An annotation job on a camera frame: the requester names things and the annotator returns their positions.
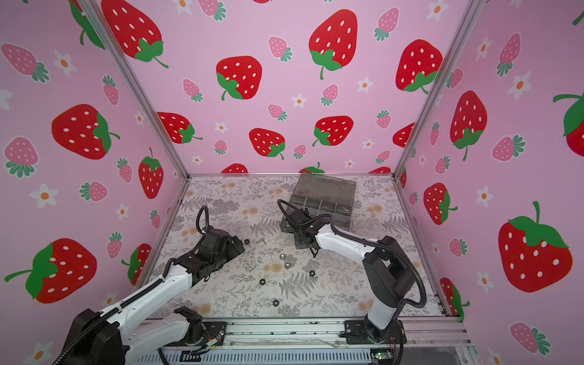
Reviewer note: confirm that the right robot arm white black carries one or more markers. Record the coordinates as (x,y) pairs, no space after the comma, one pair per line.
(392,276)

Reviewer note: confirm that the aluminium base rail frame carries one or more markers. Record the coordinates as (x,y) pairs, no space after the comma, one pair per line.
(430,340)

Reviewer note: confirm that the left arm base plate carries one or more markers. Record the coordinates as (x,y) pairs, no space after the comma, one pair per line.
(200,334)

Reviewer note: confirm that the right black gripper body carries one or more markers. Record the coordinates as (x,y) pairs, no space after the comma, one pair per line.
(301,232)

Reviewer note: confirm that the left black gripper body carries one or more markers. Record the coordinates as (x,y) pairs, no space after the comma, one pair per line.
(229,252)

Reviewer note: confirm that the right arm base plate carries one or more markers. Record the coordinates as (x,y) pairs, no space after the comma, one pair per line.
(363,332)

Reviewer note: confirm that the grey plastic compartment box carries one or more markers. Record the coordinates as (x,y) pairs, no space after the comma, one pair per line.
(321,194)

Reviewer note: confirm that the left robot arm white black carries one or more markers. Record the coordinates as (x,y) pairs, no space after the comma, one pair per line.
(117,334)

